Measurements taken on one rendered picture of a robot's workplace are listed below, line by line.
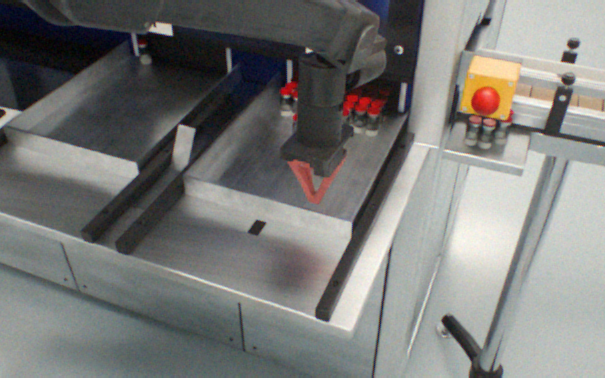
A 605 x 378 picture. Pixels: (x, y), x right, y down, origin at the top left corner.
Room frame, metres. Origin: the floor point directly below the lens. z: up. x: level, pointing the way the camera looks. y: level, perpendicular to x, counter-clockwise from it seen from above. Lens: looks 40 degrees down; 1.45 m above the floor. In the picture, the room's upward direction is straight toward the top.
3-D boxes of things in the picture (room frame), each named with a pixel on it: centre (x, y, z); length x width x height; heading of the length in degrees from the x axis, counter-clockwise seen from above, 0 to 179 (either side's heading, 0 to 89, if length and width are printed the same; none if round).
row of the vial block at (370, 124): (0.86, -0.04, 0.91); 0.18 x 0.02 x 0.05; 67
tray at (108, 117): (0.91, 0.30, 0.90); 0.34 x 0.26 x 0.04; 157
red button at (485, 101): (0.75, -0.27, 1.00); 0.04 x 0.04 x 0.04; 67
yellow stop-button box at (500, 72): (0.80, -0.29, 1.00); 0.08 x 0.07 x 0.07; 157
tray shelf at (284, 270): (0.78, 0.17, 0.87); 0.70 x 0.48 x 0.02; 67
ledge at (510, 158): (0.83, -0.32, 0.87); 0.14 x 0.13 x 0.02; 157
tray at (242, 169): (0.78, -0.01, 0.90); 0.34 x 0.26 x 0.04; 157
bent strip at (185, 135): (0.71, 0.21, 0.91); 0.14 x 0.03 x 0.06; 156
